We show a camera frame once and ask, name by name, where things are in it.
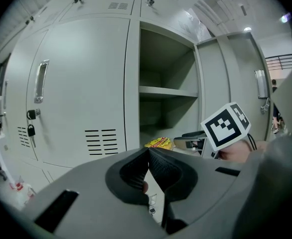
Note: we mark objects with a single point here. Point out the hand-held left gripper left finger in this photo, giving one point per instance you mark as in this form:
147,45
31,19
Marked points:
126,180

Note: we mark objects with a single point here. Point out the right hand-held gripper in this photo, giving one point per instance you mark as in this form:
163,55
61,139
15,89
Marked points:
223,126

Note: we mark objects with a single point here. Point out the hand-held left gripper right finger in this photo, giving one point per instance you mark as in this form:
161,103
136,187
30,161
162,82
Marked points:
173,178

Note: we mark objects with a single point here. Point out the yellow snack packet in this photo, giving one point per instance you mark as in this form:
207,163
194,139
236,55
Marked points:
159,143

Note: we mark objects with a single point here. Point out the grey metal locker cabinet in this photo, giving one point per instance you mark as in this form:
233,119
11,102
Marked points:
86,83

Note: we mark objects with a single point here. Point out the person's right forearm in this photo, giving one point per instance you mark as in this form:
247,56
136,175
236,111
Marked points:
235,152

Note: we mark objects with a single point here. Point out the black metal railing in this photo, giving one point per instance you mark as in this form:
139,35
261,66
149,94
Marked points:
281,57

